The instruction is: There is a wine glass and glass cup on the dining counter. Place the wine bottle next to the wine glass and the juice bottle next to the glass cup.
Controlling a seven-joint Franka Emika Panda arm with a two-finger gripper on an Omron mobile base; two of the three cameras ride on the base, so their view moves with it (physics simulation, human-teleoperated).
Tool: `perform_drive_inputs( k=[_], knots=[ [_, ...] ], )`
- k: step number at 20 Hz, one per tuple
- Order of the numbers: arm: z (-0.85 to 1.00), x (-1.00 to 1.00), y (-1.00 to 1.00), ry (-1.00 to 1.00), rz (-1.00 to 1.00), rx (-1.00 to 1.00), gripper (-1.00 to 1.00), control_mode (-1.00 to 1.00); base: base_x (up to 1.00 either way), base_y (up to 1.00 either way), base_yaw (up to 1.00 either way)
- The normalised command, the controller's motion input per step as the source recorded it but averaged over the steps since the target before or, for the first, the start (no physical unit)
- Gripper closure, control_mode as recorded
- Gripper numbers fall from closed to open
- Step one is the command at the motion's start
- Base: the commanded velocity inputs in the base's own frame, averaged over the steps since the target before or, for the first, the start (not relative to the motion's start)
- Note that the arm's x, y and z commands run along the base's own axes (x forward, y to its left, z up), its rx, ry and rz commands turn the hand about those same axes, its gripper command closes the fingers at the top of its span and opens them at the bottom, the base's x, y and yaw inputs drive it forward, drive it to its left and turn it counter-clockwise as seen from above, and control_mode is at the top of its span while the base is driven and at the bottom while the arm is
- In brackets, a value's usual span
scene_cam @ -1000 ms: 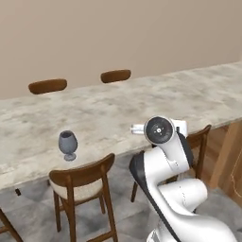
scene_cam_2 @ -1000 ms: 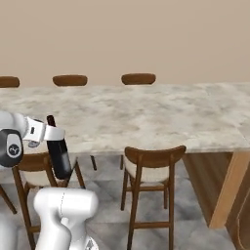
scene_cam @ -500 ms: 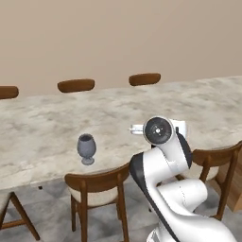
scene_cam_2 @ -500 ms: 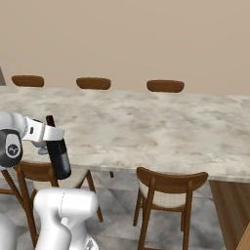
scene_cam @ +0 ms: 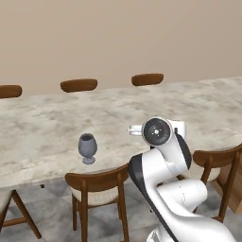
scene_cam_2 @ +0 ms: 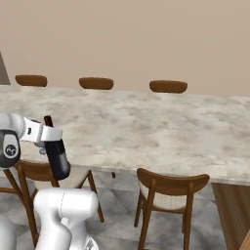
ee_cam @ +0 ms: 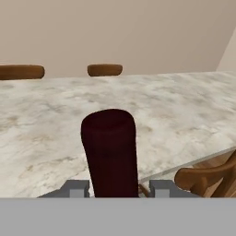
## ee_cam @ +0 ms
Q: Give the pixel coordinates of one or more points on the brown wooden chair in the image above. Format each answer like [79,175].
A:
[209,179]
[104,69]
[19,72]

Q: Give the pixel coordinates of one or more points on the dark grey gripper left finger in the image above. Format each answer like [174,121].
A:
[73,188]

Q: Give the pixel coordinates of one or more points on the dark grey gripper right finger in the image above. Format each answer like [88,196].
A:
[162,188]

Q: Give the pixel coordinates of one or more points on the dark red wine bottle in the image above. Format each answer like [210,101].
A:
[110,153]

